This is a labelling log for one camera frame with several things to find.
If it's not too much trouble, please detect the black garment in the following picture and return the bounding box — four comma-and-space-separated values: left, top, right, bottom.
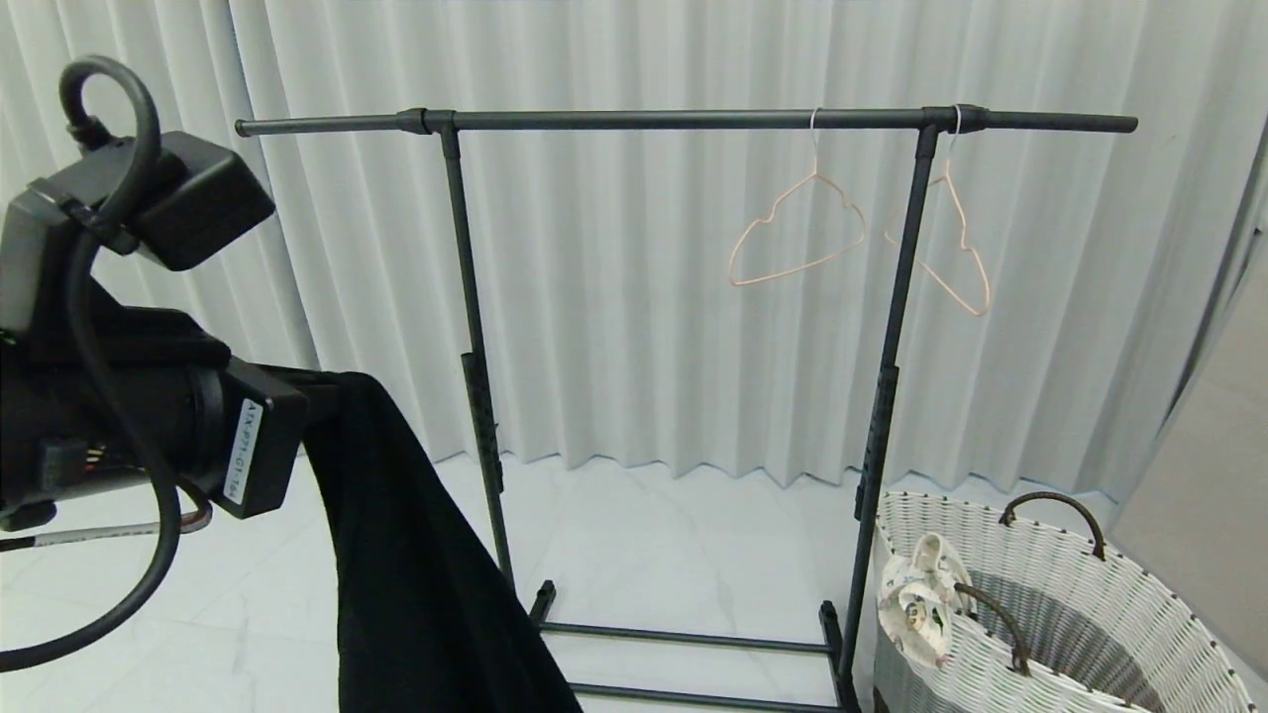
297, 371, 585, 713

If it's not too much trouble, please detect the pink clothes hanger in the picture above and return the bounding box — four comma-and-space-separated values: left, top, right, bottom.
885, 107, 991, 317
729, 109, 866, 287

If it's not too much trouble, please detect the white laundry basket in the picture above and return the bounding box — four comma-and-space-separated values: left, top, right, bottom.
872, 490, 1259, 713

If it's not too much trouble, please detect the black clothes rack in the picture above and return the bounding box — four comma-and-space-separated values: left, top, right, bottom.
235, 104, 1138, 713

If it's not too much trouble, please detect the white curtain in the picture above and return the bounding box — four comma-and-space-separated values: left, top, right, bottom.
0, 0, 1268, 501

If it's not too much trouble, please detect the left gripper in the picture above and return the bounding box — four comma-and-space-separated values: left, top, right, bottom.
0, 342, 308, 521

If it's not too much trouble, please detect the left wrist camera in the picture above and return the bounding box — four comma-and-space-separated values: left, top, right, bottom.
0, 132, 276, 343

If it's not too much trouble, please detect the cream printed garment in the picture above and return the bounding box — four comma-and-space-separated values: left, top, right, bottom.
878, 533, 977, 669

